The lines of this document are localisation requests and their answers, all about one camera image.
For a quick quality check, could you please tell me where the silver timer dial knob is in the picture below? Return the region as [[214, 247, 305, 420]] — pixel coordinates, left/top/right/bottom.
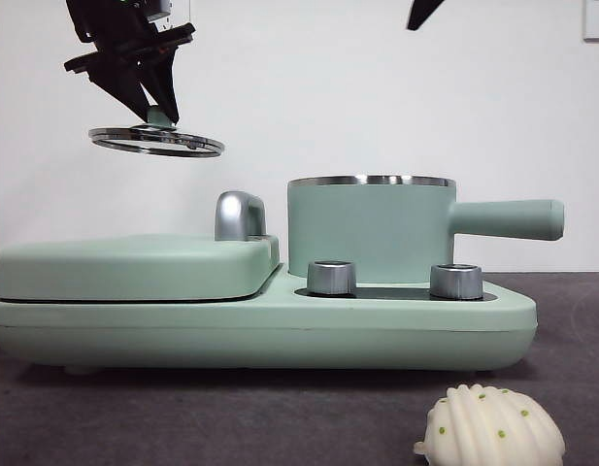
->
[[306, 260, 357, 298]]

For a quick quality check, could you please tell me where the green griddle cover, silver handle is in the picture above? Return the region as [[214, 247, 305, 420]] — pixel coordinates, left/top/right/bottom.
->
[[0, 190, 282, 304]]

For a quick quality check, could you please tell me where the silver temperature dial knob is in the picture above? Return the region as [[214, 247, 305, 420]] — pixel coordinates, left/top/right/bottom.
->
[[428, 263, 485, 300]]

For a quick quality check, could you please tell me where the ridged white bun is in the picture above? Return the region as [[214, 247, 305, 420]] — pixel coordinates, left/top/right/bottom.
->
[[414, 383, 568, 466]]

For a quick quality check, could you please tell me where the glass lid with green knob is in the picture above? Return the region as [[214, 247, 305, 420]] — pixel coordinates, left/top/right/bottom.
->
[[88, 107, 226, 158]]

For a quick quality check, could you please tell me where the green pot with long handle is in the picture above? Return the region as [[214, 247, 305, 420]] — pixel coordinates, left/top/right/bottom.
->
[[285, 173, 566, 283]]

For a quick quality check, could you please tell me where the green breakfast machine base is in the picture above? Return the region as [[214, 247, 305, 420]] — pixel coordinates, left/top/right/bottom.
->
[[0, 279, 539, 378]]

